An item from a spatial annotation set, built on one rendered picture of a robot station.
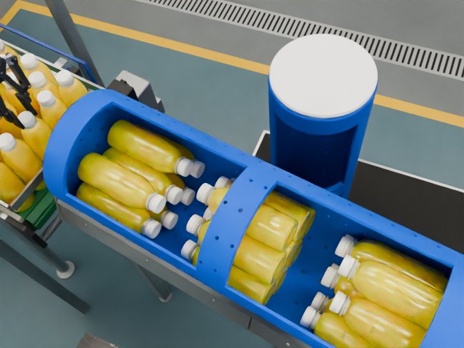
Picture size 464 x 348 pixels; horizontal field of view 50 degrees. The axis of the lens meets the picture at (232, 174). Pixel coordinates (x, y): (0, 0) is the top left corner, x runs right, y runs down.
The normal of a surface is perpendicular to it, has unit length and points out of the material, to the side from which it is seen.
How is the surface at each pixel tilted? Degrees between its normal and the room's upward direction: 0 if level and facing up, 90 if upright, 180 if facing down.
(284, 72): 0
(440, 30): 0
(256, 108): 0
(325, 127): 90
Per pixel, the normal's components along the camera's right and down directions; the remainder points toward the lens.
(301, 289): 0.02, -0.62
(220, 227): -0.32, -0.07
